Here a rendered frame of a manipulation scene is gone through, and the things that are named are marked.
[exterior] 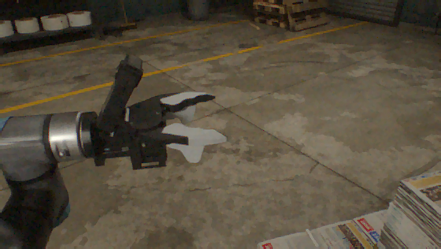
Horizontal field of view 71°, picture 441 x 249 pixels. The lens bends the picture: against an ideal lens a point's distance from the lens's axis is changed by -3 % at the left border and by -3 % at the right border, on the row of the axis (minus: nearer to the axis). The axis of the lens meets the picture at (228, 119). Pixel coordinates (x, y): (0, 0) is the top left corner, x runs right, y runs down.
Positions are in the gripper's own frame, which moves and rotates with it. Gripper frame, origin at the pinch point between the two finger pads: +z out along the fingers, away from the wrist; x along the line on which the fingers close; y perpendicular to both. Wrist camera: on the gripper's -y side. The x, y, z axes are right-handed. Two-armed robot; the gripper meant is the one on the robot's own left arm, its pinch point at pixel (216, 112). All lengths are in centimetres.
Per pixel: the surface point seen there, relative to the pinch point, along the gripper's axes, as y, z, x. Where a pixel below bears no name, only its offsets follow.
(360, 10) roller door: 187, 425, -603
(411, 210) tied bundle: 20.2, 36.8, 10.2
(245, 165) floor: 142, 43, -125
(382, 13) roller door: 179, 449, -557
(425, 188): 15.8, 39.1, 8.7
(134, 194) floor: 140, -38, -109
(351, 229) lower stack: 67, 51, -15
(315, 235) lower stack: 67, 37, -15
